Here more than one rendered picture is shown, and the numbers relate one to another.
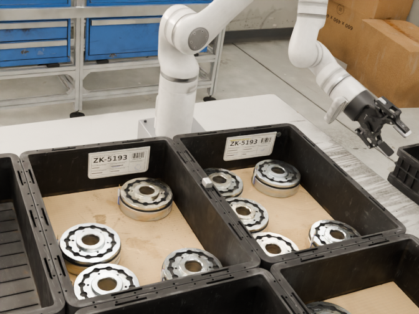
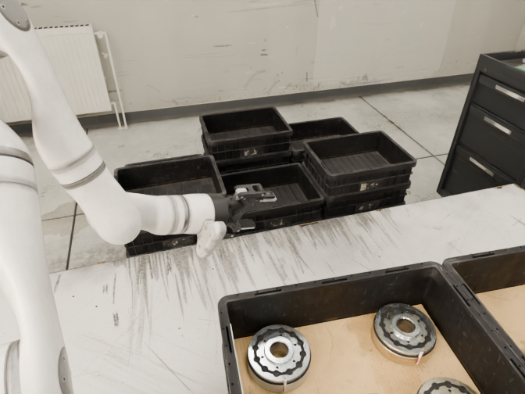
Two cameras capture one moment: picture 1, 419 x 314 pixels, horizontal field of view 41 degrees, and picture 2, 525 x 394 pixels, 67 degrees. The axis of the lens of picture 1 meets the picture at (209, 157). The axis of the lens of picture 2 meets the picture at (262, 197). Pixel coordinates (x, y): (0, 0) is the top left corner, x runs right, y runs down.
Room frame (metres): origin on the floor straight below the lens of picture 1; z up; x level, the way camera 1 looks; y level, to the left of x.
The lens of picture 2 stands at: (0.95, 0.20, 1.44)
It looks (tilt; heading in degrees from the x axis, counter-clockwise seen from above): 36 degrees down; 288
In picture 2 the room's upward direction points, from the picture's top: straight up
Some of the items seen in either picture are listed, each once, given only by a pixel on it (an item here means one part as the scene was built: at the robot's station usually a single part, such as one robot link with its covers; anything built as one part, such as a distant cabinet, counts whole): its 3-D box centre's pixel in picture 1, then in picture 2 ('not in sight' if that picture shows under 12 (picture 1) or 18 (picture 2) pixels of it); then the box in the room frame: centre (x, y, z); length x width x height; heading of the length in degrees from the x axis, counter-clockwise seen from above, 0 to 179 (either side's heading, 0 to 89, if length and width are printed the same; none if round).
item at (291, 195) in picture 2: not in sight; (267, 217); (1.35, -1.11, 0.31); 0.40 x 0.30 x 0.34; 34
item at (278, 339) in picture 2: (277, 171); (279, 350); (1.04, -0.15, 0.86); 0.05 x 0.05 x 0.01
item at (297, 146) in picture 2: not in sight; (316, 160); (1.24, -1.66, 0.31); 0.40 x 0.30 x 0.34; 34
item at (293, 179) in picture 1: (277, 172); (279, 352); (1.04, -0.15, 0.86); 0.10 x 0.10 x 0.01
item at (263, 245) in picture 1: (272, 249); not in sight; (0.78, -0.14, 0.86); 0.05 x 0.05 x 0.01
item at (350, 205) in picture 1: (274, 205); (362, 379); (0.91, -0.14, 0.87); 0.40 x 0.30 x 0.11; 30
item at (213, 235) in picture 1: (128, 232); not in sight; (0.76, 0.12, 0.87); 0.40 x 0.30 x 0.11; 30
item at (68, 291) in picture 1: (130, 209); not in sight; (0.76, 0.12, 0.92); 0.40 x 0.30 x 0.02; 30
